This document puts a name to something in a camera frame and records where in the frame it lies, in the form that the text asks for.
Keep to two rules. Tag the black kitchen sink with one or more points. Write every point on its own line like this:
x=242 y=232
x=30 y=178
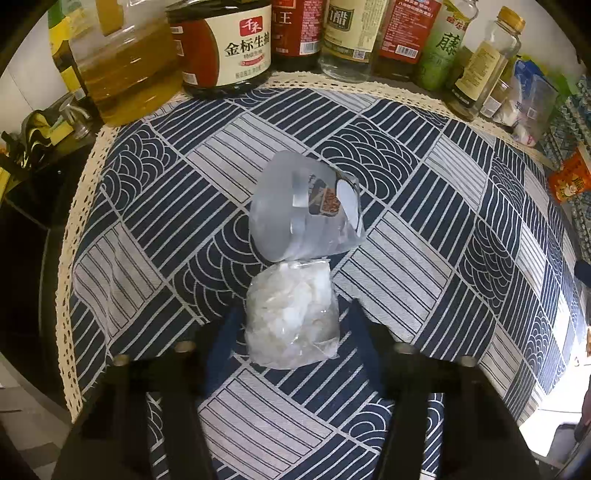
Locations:
x=32 y=258

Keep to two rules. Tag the yellow cooking oil jug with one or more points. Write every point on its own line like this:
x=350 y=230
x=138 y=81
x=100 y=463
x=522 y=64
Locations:
x=131 y=69

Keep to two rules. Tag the clear plastic seasoning bags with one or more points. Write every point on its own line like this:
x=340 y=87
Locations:
x=535 y=101

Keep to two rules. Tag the dark bottle with red label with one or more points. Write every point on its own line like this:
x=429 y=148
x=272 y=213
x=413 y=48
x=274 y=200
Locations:
x=298 y=34

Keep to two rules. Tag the gold cap clear bottle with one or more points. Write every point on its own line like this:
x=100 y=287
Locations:
x=482 y=69

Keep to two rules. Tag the plastic bag with white tissue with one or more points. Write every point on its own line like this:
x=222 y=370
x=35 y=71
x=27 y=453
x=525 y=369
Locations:
x=291 y=318

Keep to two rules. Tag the yellow green detergent bottle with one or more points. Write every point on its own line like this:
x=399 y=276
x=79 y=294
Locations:
x=64 y=50

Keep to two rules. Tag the clear plastic cup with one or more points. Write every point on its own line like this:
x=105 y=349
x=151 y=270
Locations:
x=295 y=207

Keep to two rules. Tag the bottle with green label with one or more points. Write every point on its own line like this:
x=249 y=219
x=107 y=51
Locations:
x=443 y=50

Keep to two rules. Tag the clear vinegar bottle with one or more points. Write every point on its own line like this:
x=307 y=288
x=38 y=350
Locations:
x=351 y=41

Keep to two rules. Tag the yellow sponge and cloth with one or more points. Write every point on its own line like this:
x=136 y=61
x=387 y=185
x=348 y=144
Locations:
x=30 y=136

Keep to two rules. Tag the dark soy sauce bottle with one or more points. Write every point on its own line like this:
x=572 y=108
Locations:
x=221 y=50

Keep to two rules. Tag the oil bottle with red label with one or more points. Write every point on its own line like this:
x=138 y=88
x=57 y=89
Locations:
x=406 y=37

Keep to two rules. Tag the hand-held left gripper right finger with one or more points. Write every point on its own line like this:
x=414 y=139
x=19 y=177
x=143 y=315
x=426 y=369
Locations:
x=369 y=344

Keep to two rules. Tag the navy patterned tablecloth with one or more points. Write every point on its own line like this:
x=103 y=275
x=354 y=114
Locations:
x=415 y=240

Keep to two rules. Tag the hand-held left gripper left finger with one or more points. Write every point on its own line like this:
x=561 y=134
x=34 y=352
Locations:
x=217 y=353

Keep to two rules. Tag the small spice jar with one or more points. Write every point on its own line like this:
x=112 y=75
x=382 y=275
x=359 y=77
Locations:
x=496 y=99

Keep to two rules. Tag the yellow green sponge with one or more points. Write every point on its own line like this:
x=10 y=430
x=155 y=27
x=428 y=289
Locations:
x=60 y=131

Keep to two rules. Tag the metal soap dispenser pump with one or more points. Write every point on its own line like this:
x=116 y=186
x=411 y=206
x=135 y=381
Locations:
x=74 y=117

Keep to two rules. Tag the red orange snack packet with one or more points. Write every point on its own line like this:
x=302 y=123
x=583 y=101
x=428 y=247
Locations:
x=572 y=180

